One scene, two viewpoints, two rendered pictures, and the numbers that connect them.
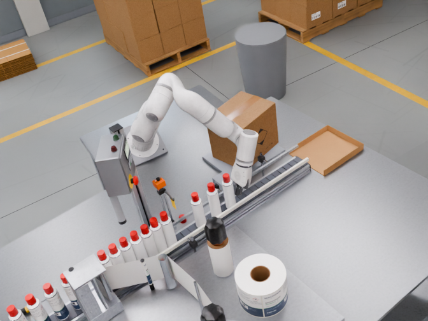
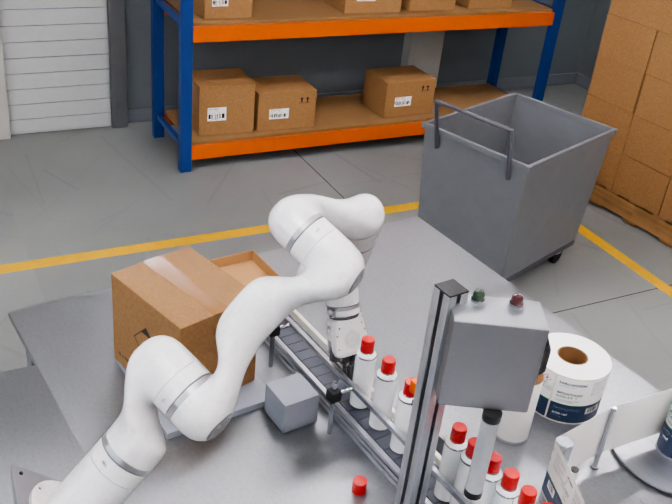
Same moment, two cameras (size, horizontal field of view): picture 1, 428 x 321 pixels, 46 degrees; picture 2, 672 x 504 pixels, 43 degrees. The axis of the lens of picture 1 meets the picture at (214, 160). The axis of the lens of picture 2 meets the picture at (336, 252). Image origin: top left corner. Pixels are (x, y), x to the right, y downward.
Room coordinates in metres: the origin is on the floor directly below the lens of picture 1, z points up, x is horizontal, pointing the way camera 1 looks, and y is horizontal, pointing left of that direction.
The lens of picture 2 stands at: (2.07, 1.63, 2.30)
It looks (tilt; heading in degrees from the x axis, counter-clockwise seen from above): 30 degrees down; 264
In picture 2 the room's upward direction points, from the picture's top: 6 degrees clockwise
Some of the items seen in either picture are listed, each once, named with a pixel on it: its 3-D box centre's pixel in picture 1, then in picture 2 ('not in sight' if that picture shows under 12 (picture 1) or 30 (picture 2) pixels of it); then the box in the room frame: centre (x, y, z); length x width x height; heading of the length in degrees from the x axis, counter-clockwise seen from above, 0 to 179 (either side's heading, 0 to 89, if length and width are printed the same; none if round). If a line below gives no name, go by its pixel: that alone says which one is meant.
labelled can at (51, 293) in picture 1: (55, 300); not in sight; (1.33, 0.74, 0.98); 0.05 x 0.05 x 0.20
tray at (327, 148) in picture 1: (325, 149); (239, 286); (2.11, -0.61, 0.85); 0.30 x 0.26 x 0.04; 120
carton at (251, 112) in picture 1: (242, 130); (184, 328); (2.24, -0.19, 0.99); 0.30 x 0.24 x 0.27; 131
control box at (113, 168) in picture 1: (116, 164); (488, 351); (1.63, 0.39, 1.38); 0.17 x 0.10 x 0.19; 175
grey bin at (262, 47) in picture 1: (263, 64); not in sight; (4.11, -0.61, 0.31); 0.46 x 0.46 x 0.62
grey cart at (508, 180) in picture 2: not in sight; (506, 184); (0.80, -2.27, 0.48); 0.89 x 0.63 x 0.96; 43
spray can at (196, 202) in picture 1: (198, 209); (405, 415); (1.69, 0.12, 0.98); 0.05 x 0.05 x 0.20
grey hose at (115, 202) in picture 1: (116, 204); (482, 454); (1.62, 0.44, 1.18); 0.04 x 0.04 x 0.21
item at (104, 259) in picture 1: (107, 267); not in sight; (1.45, 0.53, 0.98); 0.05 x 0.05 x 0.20
